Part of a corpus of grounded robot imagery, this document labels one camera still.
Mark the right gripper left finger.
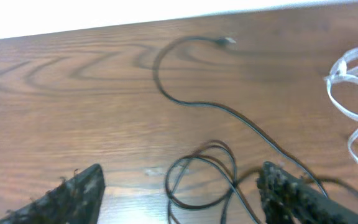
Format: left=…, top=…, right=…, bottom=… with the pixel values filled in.
left=0, top=164, right=106, bottom=224

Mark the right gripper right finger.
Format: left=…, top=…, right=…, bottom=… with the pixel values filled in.
left=257, top=162, right=358, bottom=224

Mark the black USB cable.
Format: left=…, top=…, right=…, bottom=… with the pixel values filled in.
left=152, top=35, right=329, bottom=198

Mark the white cable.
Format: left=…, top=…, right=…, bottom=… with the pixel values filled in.
left=323, top=43, right=358, bottom=180

